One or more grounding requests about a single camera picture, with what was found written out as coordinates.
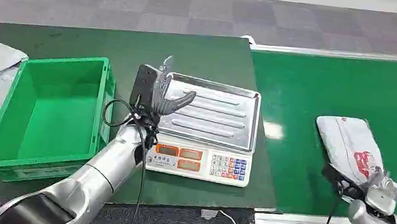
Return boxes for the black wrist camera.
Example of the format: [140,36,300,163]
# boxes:
[128,63,160,112]
[318,162,367,205]

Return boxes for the white power plug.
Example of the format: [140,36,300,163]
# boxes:
[200,208,219,222]

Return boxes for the white electronic scale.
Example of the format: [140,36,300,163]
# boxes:
[143,70,264,189]

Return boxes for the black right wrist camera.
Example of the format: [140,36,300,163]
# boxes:
[318,162,367,205]

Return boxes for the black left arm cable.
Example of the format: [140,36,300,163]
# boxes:
[90,97,155,222]

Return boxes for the green plastic crate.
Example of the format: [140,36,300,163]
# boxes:
[0,45,120,195]

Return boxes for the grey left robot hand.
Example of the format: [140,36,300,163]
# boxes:
[150,53,201,121]

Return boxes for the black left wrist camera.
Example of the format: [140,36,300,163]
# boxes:
[128,63,160,112]

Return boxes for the steel scale pan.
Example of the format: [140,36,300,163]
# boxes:
[155,71,264,156]

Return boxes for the grey parcel bag red print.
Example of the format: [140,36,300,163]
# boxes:
[308,113,397,201]

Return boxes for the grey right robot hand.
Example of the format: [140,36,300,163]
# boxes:
[361,166,397,220]

